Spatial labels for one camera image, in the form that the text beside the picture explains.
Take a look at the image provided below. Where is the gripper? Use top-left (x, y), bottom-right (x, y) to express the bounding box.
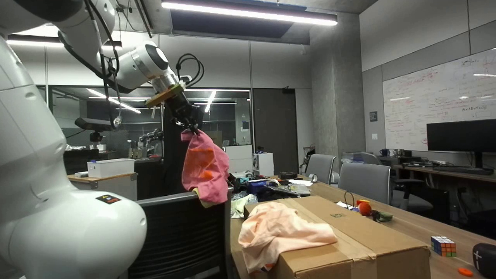
top-left (167, 92), bottom-right (202, 136)

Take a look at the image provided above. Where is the pale yellow cloth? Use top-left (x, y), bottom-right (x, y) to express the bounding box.
top-left (192, 188), bottom-right (218, 209)

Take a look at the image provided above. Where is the blue plastic container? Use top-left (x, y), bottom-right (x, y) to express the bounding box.
top-left (248, 180), bottom-right (268, 195)

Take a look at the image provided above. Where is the dark door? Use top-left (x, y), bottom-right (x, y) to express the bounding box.
top-left (252, 88), bottom-right (299, 176)

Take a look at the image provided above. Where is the colour puzzle cube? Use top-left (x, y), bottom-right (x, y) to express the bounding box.
top-left (431, 236), bottom-right (457, 257)

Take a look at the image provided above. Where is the white plastic box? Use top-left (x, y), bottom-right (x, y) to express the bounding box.
top-left (87, 158), bottom-right (136, 179)

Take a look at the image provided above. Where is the wooden desk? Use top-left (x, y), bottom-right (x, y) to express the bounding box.
top-left (392, 164), bottom-right (496, 184)

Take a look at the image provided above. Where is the wooden top cart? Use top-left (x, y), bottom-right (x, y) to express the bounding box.
top-left (67, 172), bottom-right (138, 201)

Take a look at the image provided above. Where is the grey office chair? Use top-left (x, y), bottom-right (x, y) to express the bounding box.
top-left (360, 152), bottom-right (435, 212)
top-left (305, 153), bottom-right (337, 185)
top-left (338, 162), bottom-right (392, 205)

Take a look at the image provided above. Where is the black monitor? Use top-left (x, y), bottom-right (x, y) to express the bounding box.
top-left (426, 118), bottom-right (496, 169)

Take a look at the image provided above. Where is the camera on mount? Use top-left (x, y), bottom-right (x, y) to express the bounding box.
top-left (74, 117), bottom-right (117, 152)

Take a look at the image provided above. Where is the clear plastic bag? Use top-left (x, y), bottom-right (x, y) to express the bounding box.
top-left (231, 193), bottom-right (258, 219)

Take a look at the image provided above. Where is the black mesh office chair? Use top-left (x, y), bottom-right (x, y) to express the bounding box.
top-left (127, 188), bottom-right (234, 279)

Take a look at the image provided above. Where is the orange ball toy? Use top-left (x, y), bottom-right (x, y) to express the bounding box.
top-left (356, 199), bottom-right (373, 217)

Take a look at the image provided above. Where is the long ceiling light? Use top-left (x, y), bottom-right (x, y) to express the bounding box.
top-left (5, 34), bottom-right (123, 50)
top-left (160, 1), bottom-right (339, 27)

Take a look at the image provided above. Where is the black round speaker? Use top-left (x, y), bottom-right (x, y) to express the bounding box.
top-left (472, 243), bottom-right (496, 279)

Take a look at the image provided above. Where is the peach cloth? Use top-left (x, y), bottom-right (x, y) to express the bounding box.
top-left (238, 201), bottom-right (339, 274)

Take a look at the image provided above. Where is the cardboard box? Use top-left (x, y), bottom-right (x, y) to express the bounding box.
top-left (244, 195), bottom-right (432, 279)

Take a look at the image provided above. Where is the pink cloth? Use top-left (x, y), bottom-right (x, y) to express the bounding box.
top-left (181, 129), bottom-right (230, 205)

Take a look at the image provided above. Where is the whiteboard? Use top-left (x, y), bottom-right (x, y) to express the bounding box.
top-left (382, 48), bottom-right (496, 152)

